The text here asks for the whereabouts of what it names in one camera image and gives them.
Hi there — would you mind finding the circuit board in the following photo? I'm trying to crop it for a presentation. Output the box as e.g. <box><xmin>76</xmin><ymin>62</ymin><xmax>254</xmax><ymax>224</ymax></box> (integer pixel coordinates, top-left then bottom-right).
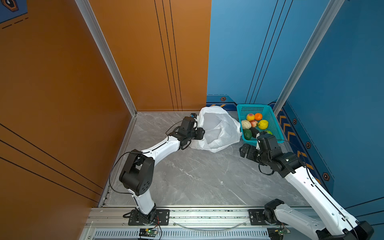
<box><xmin>268</xmin><ymin>228</ymin><xmax>291</xmax><ymax>240</ymax></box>
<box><xmin>139</xmin><ymin>228</ymin><xmax>159</xmax><ymax>239</ymax></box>

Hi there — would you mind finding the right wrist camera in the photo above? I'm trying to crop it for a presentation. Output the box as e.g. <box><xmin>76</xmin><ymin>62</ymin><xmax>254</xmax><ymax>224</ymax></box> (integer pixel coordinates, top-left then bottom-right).
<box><xmin>257</xmin><ymin>134</ymin><xmax>280</xmax><ymax>153</ymax></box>

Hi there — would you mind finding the aluminium corner post right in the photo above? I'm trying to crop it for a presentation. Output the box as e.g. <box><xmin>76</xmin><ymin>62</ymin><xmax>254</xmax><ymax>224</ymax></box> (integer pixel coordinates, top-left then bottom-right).
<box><xmin>273</xmin><ymin>0</ymin><xmax>345</xmax><ymax>116</ymax></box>

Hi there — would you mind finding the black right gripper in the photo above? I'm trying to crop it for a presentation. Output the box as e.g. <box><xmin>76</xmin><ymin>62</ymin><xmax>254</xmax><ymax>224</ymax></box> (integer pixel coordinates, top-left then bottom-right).
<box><xmin>237</xmin><ymin>142</ymin><xmax>271</xmax><ymax>167</ymax></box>

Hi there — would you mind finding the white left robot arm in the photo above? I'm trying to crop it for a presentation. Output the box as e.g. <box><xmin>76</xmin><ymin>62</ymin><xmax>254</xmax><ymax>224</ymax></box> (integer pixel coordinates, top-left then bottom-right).
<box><xmin>119</xmin><ymin>113</ymin><xmax>205</xmax><ymax>225</ymax></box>

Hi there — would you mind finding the right circuit board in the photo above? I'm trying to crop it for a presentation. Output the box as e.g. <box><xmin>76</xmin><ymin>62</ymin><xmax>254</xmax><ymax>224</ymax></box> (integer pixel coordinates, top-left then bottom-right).
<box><xmin>268</xmin><ymin>228</ymin><xmax>291</xmax><ymax>240</ymax></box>

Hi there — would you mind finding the dark avocado fruit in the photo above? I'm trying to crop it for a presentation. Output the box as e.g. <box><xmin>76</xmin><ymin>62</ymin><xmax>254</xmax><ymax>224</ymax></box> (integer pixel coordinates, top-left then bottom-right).
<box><xmin>250</xmin><ymin>128</ymin><xmax>260</xmax><ymax>138</ymax></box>

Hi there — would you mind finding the dark green avocado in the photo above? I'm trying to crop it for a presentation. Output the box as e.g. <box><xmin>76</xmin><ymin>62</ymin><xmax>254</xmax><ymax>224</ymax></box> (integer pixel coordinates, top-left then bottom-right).
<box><xmin>243</xmin><ymin>129</ymin><xmax>253</xmax><ymax>141</ymax></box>

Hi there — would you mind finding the red yellow peach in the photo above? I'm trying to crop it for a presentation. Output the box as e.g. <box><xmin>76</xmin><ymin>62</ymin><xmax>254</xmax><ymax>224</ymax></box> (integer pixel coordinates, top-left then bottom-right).
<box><xmin>246</xmin><ymin>114</ymin><xmax>255</xmax><ymax>122</ymax></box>

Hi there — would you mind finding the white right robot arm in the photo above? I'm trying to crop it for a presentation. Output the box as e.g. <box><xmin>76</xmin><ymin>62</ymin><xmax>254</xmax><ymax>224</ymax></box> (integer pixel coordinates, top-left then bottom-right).
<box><xmin>239</xmin><ymin>144</ymin><xmax>374</xmax><ymax>240</ymax></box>

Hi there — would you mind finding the yellow bumpy lemon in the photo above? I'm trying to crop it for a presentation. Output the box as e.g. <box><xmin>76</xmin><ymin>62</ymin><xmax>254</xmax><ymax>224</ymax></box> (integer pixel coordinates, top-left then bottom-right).
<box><xmin>258</xmin><ymin>120</ymin><xmax>269</xmax><ymax>130</ymax></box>

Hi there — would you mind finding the aluminium front rail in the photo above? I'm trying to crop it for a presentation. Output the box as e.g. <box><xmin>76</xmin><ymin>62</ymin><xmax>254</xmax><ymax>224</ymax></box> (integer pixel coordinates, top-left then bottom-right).
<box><xmin>80</xmin><ymin>206</ymin><xmax>308</xmax><ymax>240</ymax></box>

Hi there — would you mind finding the red pink apple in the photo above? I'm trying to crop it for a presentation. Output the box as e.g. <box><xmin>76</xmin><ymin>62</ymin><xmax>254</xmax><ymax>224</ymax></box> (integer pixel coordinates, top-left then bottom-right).
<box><xmin>250</xmin><ymin>120</ymin><xmax>258</xmax><ymax>128</ymax></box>

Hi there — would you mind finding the teal plastic basket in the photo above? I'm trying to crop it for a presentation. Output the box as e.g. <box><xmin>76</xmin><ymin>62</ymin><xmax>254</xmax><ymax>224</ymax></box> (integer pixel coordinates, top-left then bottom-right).
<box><xmin>237</xmin><ymin>104</ymin><xmax>285</xmax><ymax>146</ymax></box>

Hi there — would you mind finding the aluminium corner post left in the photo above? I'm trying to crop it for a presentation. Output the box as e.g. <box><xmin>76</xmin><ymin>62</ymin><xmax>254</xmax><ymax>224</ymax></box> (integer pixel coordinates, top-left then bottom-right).
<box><xmin>74</xmin><ymin>0</ymin><xmax>138</xmax><ymax>116</ymax></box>

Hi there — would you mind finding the aluminium corner post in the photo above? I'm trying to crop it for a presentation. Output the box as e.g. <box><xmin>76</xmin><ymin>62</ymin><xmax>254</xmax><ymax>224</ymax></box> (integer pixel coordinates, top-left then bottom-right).
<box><xmin>74</xmin><ymin>0</ymin><xmax>138</xmax><ymax>116</ymax></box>
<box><xmin>273</xmin><ymin>0</ymin><xmax>345</xmax><ymax>116</ymax></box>

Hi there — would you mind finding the white plastic bag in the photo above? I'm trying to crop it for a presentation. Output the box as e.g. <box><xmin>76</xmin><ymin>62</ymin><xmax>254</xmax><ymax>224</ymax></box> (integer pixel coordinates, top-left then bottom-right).
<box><xmin>191</xmin><ymin>106</ymin><xmax>242</xmax><ymax>153</ymax></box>

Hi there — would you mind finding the left circuit board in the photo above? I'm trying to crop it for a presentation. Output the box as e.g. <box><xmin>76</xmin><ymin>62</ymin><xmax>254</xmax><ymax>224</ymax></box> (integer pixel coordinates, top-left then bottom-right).
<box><xmin>139</xmin><ymin>228</ymin><xmax>159</xmax><ymax>239</ymax></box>

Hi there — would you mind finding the orange fruit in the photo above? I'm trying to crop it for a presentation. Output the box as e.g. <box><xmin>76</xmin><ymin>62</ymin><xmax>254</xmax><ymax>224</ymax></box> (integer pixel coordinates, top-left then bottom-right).
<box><xmin>254</xmin><ymin>113</ymin><xmax>263</xmax><ymax>121</ymax></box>

